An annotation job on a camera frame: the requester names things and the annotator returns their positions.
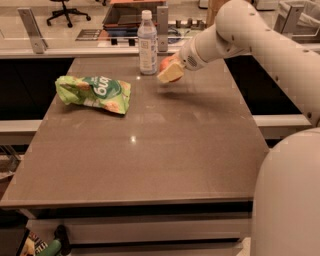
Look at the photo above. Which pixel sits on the white drawer unit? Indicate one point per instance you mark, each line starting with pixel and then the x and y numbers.
pixel 218 228

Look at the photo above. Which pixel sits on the right metal glass bracket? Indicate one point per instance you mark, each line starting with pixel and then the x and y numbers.
pixel 291 20

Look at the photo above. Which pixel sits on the green bottle under table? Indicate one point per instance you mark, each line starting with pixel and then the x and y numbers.
pixel 53 249

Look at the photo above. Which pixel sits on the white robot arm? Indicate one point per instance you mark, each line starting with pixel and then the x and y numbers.
pixel 276 75

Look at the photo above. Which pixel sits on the metal glass bracket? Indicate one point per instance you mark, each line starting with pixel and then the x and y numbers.
pixel 291 20
pixel 37 41
pixel 162 28

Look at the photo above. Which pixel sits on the red apple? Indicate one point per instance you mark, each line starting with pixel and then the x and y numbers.
pixel 166 61

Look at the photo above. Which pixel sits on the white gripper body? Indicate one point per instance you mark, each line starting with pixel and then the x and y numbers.
pixel 187 57

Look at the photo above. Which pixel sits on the magazine under table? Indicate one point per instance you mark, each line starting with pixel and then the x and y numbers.
pixel 31 244

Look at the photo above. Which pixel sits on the clear plastic water bottle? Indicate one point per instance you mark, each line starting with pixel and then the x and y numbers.
pixel 147 44

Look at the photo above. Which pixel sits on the left metal glass bracket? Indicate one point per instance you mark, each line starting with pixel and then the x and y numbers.
pixel 37 41

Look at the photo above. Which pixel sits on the black office chair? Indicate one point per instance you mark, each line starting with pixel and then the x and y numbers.
pixel 66 12

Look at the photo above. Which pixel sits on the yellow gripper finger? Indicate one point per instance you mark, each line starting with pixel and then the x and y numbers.
pixel 173 72

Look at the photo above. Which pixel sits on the green chip bag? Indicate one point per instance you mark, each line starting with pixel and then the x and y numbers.
pixel 98 91

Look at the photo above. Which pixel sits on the cardboard box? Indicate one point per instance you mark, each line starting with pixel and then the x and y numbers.
pixel 213 8

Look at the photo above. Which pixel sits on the middle metal glass bracket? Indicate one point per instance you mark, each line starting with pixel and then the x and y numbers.
pixel 162 28

